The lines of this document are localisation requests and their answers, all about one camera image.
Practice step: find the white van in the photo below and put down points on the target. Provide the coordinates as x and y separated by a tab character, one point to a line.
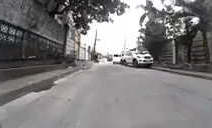
117	58

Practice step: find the utility pole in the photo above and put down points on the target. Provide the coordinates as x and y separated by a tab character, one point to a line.
94	45
124	45

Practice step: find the row of pale buildings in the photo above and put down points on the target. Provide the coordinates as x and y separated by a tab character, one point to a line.
81	50

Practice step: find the white pickup car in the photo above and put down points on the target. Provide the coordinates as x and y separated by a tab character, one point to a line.
138	58

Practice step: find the grey concrete road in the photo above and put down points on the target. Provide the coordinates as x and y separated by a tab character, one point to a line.
127	96

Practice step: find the large dark tree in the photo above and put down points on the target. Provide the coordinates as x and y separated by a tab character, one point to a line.
84	11

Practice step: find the concrete kerb strip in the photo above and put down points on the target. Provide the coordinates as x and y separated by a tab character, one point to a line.
190	71

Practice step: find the row of trees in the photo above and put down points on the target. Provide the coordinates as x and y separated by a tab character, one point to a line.
180	23

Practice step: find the raised concrete sidewalk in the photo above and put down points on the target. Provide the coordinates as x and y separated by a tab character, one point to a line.
17	81

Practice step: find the grey wall with lattice fence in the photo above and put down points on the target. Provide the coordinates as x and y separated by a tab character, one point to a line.
24	30

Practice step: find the concrete slat wall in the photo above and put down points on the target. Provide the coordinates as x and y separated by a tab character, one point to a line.
197	50

